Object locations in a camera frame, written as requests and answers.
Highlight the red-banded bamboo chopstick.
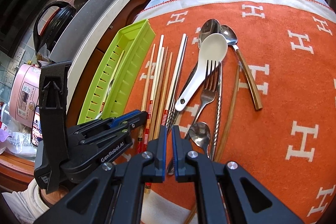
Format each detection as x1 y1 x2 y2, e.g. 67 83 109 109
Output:
143 52 174 195
137 35 165 153

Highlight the twisted steel chopstick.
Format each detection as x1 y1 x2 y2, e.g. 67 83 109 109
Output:
210 63 223 160

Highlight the wood-handled steel spoon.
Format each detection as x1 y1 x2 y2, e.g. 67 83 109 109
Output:
221 24 263 111

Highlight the left hand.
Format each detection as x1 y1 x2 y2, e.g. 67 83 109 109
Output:
39 186 69 207

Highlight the green plastic utensil tray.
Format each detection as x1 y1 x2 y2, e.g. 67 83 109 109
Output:
77 19 155 124

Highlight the steel chopstick pair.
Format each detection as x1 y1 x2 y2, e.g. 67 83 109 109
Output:
165 34 187 131

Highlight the pink rice cooker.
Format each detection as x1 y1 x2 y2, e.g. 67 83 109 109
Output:
9 64 41 128

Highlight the small steel spoon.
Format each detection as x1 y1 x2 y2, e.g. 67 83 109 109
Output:
188 122 211 157

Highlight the steel fork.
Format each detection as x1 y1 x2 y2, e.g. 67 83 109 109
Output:
191 61 218 125

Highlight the brown wooden chopstick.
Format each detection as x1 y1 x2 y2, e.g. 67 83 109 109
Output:
183 63 241 224

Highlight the black kettle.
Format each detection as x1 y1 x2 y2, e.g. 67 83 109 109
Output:
33 1 76 53

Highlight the stainless steel splash guard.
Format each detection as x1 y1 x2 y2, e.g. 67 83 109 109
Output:
49 0 115 63

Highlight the white ceramic spoon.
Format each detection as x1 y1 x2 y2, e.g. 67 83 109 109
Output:
175 33 228 111

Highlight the large steel spoon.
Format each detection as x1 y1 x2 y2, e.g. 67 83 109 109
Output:
167 18 222 135

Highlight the orange H-pattern blanket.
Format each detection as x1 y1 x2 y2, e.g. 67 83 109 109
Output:
112 0 336 224

